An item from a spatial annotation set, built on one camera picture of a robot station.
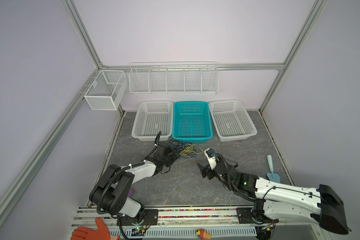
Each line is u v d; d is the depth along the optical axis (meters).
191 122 1.14
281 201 0.48
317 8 0.71
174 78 0.97
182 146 0.92
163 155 0.72
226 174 0.53
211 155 0.63
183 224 0.73
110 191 0.43
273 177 0.87
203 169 0.67
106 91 0.99
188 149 0.94
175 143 1.00
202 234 0.67
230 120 1.15
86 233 0.68
